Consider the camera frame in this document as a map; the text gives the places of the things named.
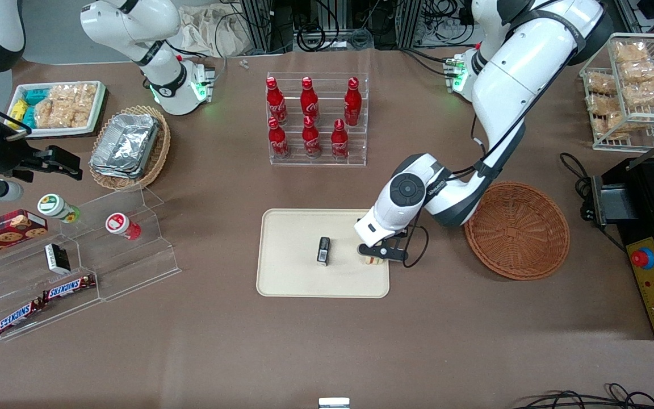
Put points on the oval tan wicker basket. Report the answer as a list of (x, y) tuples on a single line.
[(159, 153)]

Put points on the stacked aluminium foil trays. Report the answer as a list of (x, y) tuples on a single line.
[(125, 145)]

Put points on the green lidded cup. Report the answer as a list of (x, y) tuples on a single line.
[(54, 206)]

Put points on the black machine housing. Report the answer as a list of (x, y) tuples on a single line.
[(642, 204)]

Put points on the teal snack pack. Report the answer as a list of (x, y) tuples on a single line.
[(29, 116), (36, 95)]

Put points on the red cookie box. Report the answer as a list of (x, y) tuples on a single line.
[(3, 233)]

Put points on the beige rectangular tray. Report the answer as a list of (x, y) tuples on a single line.
[(287, 261)]

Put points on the clear bag of rice crackers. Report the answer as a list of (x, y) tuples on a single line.
[(57, 116), (74, 94)]

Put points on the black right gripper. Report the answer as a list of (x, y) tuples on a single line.
[(4, 157)]

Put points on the beige cloth bag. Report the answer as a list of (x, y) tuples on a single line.
[(213, 31)]

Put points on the round brown wicker basket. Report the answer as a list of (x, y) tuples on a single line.
[(517, 233)]

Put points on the grey black power box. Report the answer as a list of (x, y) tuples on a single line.
[(608, 201)]

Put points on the aluminium frame post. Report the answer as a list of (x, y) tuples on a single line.
[(259, 25), (409, 23)]

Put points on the red cola bottle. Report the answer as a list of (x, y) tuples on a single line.
[(352, 105), (277, 142), (309, 102), (276, 102), (311, 141), (339, 142)]

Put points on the snickers chocolate bar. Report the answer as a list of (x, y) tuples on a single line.
[(68, 288), (17, 316)]

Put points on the small white black device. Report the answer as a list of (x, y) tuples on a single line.
[(334, 403)]

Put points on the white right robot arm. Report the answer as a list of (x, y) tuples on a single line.
[(134, 28)]

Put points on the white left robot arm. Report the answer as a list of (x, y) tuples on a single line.
[(508, 85)]

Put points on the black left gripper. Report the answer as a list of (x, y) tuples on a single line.
[(402, 234)]

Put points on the red lidded cup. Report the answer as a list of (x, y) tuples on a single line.
[(120, 224)]

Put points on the clear acrylic stepped shelf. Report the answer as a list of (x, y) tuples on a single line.
[(134, 267)]

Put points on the triangular sandwich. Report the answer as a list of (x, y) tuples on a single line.
[(373, 261)]

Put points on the white rectangular snack tray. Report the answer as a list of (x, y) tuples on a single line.
[(97, 113)]

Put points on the clear bag of fried snacks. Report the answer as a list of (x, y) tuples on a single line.
[(600, 83), (611, 125), (604, 104), (648, 92), (631, 52), (642, 71)]

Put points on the yellow snack pack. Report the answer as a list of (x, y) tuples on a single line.
[(17, 109)]

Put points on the clear acrylic bottle rack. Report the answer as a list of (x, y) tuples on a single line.
[(327, 162)]

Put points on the small black white box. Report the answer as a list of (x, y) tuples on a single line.
[(57, 258)]

